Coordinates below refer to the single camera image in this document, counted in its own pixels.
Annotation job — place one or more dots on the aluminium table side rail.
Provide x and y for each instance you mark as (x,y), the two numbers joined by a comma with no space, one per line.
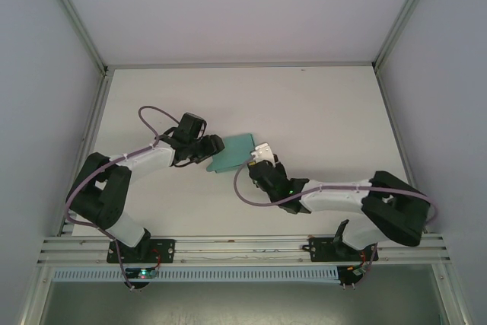
(395,131)
(89,127)

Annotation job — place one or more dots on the aluminium frame post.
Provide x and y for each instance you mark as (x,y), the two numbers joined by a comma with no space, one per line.
(72,13)
(405,13)

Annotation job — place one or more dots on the teal paper box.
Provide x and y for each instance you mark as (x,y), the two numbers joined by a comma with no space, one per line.
(234,151)

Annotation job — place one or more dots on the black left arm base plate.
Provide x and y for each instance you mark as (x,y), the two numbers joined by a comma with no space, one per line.
(165,250)

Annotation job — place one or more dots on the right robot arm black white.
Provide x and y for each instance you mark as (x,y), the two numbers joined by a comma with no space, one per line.
(335,199)

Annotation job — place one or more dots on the aluminium mounting rail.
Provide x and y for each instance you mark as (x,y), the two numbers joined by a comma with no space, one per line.
(243,250)

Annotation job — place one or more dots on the circuit board with green light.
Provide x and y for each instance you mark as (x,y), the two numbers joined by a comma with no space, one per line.
(142,274)

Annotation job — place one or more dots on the aluminium frame crossbar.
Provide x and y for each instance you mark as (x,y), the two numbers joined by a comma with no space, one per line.
(239,64)

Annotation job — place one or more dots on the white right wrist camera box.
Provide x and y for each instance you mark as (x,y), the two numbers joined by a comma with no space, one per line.
(263,153)

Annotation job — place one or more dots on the small circuit board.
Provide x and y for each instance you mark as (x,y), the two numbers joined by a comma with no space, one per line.
(358,271)

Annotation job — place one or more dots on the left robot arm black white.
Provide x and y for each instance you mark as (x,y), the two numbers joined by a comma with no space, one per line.
(148,161)

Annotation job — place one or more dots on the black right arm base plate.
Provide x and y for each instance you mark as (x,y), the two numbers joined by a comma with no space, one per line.
(321,249)

